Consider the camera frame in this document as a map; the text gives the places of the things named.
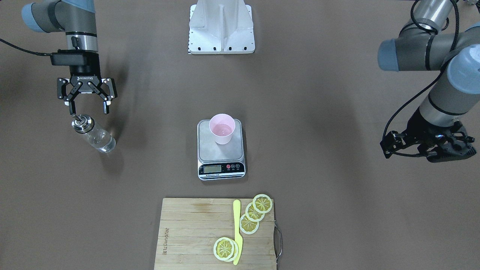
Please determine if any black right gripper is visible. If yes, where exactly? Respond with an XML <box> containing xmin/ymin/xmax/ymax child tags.
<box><xmin>57</xmin><ymin>63</ymin><xmax>118</xmax><ymax>115</ymax></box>

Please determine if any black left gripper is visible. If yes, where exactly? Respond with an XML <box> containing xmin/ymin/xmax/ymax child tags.
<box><xmin>417</xmin><ymin>121</ymin><xmax>477</xmax><ymax>163</ymax></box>

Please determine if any glass sauce bottle metal spout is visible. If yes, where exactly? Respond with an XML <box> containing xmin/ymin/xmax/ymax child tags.
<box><xmin>71</xmin><ymin>114</ymin><xmax>116</xmax><ymax>153</ymax></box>

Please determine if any pink plastic cup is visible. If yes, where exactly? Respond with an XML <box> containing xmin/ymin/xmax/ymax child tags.
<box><xmin>209</xmin><ymin>113</ymin><xmax>236</xmax><ymax>145</ymax></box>

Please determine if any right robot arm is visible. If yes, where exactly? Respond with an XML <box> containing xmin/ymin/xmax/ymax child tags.
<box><xmin>22</xmin><ymin>0</ymin><xmax>117</xmax><ymax>114</ymax></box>

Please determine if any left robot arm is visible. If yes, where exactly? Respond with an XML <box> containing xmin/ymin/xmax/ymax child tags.
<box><xmin>378</xmin><ymin>0</ymin><xmax>480</xmax><ymax>163</ymax></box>

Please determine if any digital kitchen scale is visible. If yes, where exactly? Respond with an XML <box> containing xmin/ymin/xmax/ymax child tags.
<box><xmin>197</xmin><ymin>118</ymin><xmax>247</xmax><ymax>181</ymax></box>

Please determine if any wooden cutting board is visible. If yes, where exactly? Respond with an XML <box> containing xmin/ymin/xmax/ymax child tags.
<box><xmin>154</xmin><ymin>198</ymin><xmax>282</xmax><ymax>270</ymax></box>

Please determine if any lemon slice by knife blade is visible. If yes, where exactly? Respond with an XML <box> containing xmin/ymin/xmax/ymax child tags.
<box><xmin>213</xmin><ymin>237</ymin><xmax>233</xmax><ymax>262</ymax></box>

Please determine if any yellow plastic knife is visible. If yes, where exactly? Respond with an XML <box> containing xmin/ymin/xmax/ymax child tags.
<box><xmin>233</xmin><ymin>199</ymin><xmax>243</xmax><ymax>266</ymax></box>

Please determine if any lemon slice under top slice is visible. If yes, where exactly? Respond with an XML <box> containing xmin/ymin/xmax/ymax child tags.
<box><xmin>225</xmin><ymin>239</ymin><xmax>239</xmax><ymax>263</ymax></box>

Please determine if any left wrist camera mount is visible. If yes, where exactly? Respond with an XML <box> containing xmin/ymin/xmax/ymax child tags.
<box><xmin>379</xmin><ymin>130</ymin><xmax>419</xmax><ymax>159</ymax></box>

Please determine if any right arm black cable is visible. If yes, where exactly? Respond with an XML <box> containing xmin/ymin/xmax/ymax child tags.
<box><xmin>0</xmin><ymin>38</ymin><xmax>53</xmax><ymax>57</ymax></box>

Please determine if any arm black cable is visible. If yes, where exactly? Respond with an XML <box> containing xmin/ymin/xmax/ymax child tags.
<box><xmin>382</xmin><ymin>0</ymin><xmax>461</xmax><ymax>158</ymax></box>
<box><xmin>0</xmin><ymin>38</ymin><xmax>53</xmax><ymax>57</ymax></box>

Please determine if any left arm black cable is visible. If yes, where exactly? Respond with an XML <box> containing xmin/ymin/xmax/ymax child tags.
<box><xmin>382</xmin><ymin>0</ymin><xmax>461</xmax><ymax>158</ymax></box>

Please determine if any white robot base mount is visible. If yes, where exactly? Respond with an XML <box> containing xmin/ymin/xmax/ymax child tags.
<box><xmin>187</xmin><ymin>0</ymin><xmax>255</xmax><ymax>55</ymax></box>

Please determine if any lemon slice near handle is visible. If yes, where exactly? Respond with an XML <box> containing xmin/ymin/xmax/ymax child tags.
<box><xmin>252</xmin><ymin>193</ymin><xmax>274</xmax><ymax>214</ymax></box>

